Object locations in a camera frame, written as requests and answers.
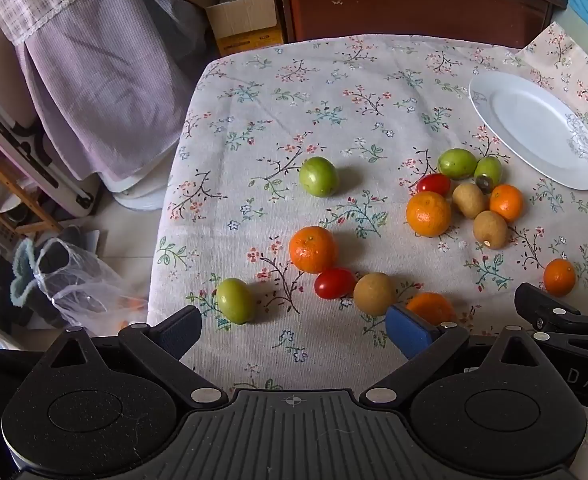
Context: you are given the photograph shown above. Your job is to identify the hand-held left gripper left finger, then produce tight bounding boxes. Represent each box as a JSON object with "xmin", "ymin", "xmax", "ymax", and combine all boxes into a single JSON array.
[{"xmin": 39, "ymin": 305, "xmax": 229, "ymax": 408}]

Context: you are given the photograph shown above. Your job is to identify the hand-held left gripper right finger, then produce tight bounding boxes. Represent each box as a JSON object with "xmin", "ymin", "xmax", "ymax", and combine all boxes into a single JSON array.
[{"xmin": 359, "ymin": 302, "xmax": 549, "ymax": 408}]

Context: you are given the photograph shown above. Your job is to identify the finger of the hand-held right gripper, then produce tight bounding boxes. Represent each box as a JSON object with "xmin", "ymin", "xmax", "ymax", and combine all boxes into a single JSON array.
[{"xmin": 515, "ymin": 282, "xmax": 588, "ymax": 358}]

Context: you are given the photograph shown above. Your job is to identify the small mandarin orange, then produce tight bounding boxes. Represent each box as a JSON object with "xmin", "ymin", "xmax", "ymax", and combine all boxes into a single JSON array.
[
  {"xmin": 488, "ymin": 184, "xmax": 524, "ymax": 223},
  {"xmin": 542, "ymin": 258, "xmax": 577, "ymax": 297}
]

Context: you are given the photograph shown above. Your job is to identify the red cherry tomato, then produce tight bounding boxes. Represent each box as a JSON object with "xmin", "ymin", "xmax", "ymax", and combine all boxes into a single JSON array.
[
  {"xmin": 416, "ymin": 173, "xmax": 452, "ymax": 198},
  {"xmin": 314, "ymin": 267, "xmax": 357, "ymax": 301}
]

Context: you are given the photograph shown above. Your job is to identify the white plate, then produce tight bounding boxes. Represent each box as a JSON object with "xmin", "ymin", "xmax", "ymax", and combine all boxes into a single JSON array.
[{"xmin": 468, "ymin": 71, "xmax": 588, "ymax": 191}]

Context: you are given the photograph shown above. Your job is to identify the clear plastic bag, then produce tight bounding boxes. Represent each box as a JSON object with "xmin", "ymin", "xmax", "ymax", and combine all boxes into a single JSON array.
[{"xmin": 33, "ymin": 237, "xmax": 149, "ymax": 336}]

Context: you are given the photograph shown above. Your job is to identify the white plastic basin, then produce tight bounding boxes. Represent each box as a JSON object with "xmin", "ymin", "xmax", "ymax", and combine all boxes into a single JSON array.
[{"xmin": 111, "ymin": 170, "xmax": 171, "ymax": 212}]

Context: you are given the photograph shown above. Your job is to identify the wooden rack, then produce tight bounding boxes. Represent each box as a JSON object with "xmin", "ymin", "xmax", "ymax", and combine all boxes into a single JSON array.
[{"xmin": 0, "ymin": 137, "xmax": 65, "ymax": 236}]

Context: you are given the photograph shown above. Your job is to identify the floral tablecloth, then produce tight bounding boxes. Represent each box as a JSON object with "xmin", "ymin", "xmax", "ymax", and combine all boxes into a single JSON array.
[{"xmin": 146, "ymin": 22, "xmax": 588, "ymax": 471}]

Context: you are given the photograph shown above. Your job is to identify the pale green bedsheet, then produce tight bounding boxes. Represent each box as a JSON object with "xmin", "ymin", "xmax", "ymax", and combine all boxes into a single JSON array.
[{"xmin": 554, "ymin": 7, "xmax": 588, "ymax": 53}]

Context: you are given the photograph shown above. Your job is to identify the open cardboard box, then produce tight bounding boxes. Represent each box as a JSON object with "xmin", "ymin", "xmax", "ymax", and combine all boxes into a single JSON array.
[{"xmin": 179, "ymin": 0, "xmax": 285, "ymax": 57}]

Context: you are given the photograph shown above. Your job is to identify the wooden headboard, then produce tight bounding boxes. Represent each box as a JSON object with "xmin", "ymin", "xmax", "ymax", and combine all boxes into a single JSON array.
[{"xmin": 261, "ymin": 0, "xmax": 569, "ymax": 50}]

